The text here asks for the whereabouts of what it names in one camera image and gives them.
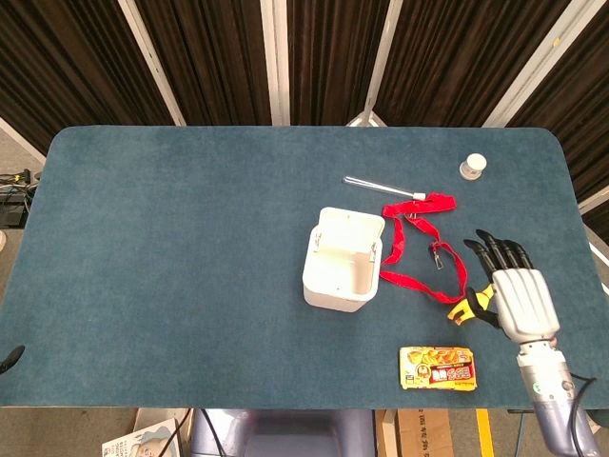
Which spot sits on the yellow floor tape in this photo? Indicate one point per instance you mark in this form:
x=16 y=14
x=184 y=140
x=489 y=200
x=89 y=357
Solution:
x=484 y=432

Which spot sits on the yellow rubber chicken toy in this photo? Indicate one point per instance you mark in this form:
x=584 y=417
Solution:
x=459 y=311

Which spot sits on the white square container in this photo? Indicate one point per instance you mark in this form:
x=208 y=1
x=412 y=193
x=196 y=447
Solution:
x=341 y=262

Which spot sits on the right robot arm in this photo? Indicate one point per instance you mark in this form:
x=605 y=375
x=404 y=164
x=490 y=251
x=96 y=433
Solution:
x=552 y=395

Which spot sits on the yellow snack packet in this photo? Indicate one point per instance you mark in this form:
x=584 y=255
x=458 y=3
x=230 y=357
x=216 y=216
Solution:
x=438 y=369

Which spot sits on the robot base body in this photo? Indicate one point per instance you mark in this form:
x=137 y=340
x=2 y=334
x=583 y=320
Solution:
x=285 y=433

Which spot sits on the blue table mat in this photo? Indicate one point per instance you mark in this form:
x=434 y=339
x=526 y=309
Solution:
x=190 y=266

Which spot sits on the printed book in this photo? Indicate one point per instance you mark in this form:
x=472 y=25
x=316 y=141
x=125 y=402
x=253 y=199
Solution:
x=143 y=440

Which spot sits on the clear test tube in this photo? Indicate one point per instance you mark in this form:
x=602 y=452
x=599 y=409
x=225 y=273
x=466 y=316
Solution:
x=376 y=187

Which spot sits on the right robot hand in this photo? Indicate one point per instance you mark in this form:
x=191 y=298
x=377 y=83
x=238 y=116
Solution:
x=521 y=297

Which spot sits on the small white bottle cap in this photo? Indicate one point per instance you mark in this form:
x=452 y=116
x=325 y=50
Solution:
x=473 y=166

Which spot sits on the cardboard box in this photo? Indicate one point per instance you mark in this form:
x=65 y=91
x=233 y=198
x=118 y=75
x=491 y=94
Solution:
x=418 y=433

